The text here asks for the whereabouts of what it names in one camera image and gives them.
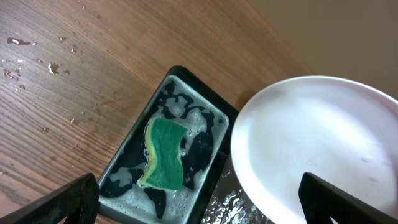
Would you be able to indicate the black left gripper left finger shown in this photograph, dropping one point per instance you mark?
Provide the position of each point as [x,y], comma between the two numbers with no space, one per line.
[75,202]

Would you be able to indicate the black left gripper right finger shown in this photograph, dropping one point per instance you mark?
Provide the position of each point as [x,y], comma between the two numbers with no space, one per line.
[322,202]

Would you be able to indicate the white plate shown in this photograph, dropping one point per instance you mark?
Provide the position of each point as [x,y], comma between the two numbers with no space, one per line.
[343,131]

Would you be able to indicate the green yellow sponge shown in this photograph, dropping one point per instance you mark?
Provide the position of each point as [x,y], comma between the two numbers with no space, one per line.
[164,169]

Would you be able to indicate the dark brown serving tray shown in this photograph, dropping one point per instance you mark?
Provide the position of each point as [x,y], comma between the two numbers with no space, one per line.
[230,204]

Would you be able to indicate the black soapy water tub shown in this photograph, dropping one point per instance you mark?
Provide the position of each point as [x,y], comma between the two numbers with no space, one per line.
[185,99]

